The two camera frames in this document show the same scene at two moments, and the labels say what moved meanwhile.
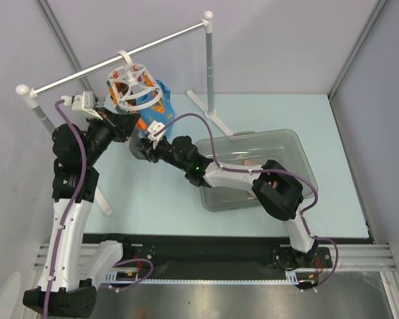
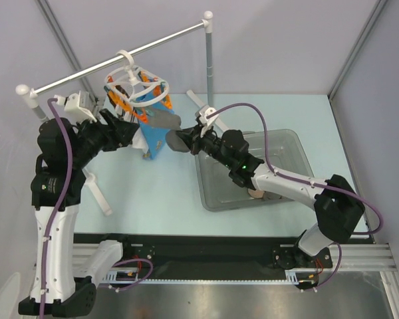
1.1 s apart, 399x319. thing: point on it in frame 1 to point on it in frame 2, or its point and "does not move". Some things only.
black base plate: x=215 y=256 does not move
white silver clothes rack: x=28 y=94 does not move
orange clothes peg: x=141 y=124 to x=143 y=116
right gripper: x=145 y=149 to x=195 y=140
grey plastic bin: x=281 y=148 does not move
